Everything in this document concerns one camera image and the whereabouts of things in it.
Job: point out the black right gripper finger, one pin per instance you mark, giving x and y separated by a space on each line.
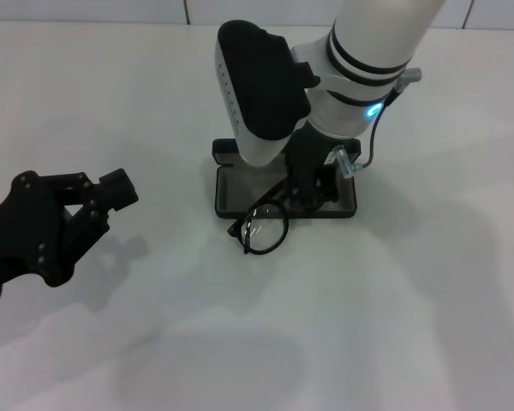
327 186
297 198

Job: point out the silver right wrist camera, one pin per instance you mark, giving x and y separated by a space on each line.
261 85

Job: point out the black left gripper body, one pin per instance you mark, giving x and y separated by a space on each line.
21 227

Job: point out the black round-lens glasses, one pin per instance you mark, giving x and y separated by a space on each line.
240 229

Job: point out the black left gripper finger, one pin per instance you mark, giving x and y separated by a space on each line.
111 180
122 197

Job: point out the black glasses case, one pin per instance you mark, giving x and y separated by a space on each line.
240 192

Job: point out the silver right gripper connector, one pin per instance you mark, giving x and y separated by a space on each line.
342 160

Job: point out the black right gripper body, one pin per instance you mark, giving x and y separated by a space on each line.
304 154

